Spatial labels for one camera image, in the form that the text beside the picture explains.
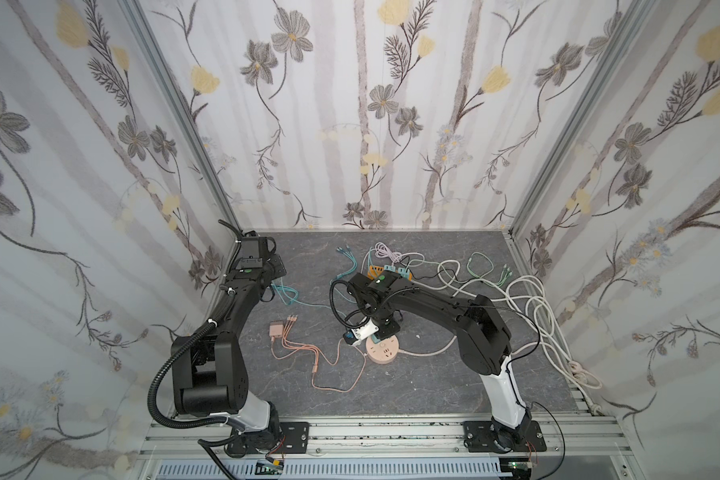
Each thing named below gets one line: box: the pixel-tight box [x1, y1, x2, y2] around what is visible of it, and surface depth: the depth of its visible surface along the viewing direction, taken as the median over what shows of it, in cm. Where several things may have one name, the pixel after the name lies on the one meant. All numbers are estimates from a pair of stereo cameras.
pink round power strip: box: [366, 335, 399, 365], surface depth 88 cm
